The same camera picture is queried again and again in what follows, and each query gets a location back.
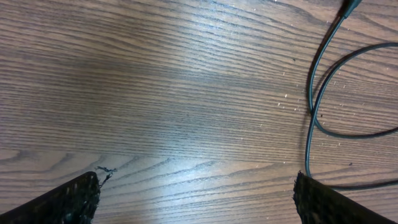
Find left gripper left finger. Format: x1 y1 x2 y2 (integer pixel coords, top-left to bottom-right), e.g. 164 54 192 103
1 171 100 224

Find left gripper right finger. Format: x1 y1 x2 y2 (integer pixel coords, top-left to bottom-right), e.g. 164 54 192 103
293 172 395 224

